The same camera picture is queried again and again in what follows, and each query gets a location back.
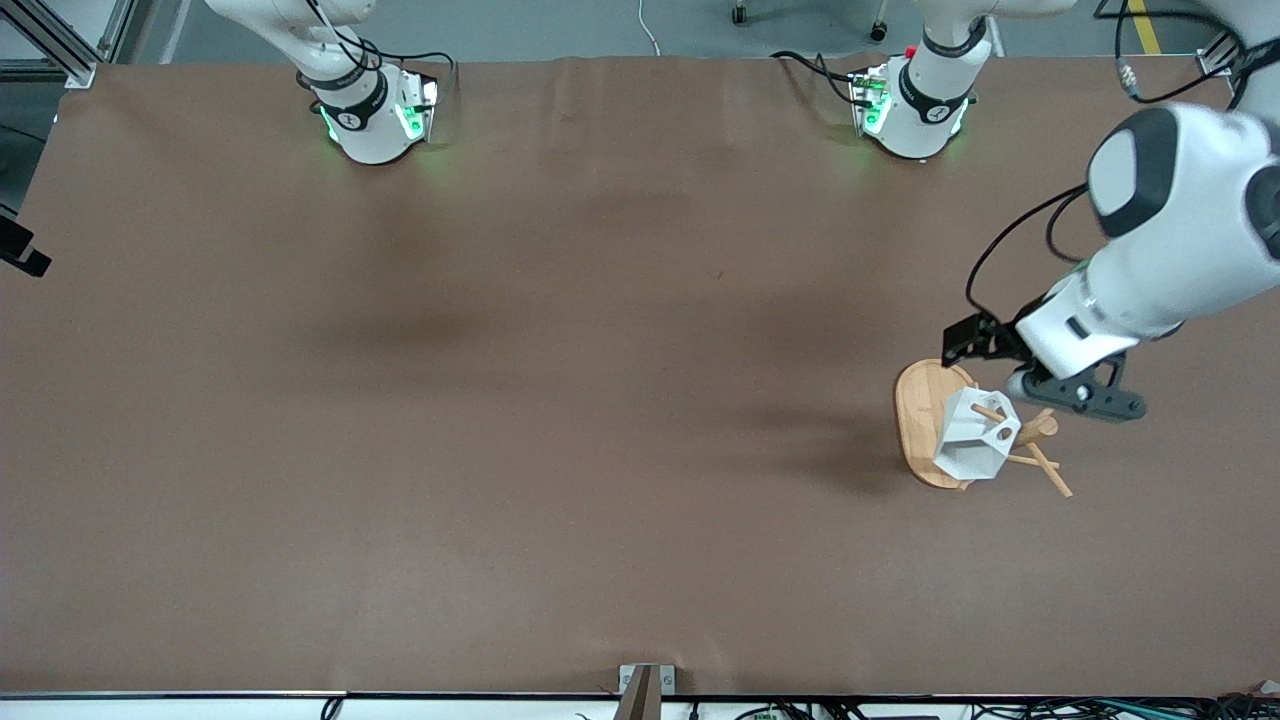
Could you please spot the wooden cup rack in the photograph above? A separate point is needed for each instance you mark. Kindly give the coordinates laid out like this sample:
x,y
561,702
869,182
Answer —
x,y
920,420

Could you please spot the white faceted cup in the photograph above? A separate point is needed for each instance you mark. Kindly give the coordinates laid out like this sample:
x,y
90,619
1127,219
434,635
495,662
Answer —
x,y
975,445

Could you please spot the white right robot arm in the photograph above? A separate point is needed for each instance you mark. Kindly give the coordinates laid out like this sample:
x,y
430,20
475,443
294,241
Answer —
x,y
370,130

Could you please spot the metal table edge bracket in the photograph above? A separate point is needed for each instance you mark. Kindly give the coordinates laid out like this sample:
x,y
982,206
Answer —
x,y
645,685

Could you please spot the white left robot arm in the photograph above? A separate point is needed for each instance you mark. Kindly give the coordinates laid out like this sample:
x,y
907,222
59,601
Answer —
x,y
1190,230

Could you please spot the aluminium frame profile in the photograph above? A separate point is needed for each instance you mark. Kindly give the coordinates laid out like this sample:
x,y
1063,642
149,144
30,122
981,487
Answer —
x,y
1215,60
75,72

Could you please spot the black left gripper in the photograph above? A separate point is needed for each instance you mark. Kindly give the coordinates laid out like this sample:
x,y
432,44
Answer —
x,y
986,340

